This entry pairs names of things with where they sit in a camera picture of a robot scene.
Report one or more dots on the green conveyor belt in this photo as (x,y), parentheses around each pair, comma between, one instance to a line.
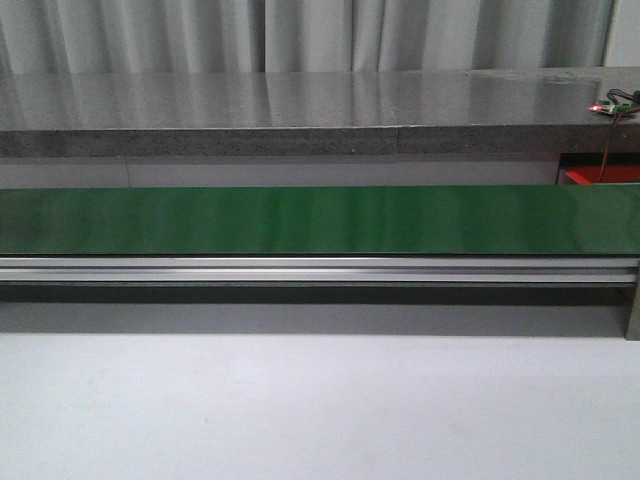
(423,220)

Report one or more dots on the grey stone-top counter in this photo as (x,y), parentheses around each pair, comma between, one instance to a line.
(300,114)

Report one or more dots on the red bin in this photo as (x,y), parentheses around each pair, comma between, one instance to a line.
(586,175)

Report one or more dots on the small circuit board red LED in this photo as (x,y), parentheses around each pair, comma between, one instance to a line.
(609,108)

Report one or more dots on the grey pleated curtain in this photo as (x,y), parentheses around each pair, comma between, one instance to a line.
(299,36)

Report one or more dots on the aluminium conveyor frame rail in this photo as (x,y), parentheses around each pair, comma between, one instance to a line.
(549,270)

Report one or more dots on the grey conveyor support post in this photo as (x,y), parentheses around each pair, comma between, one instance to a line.
(632,294)

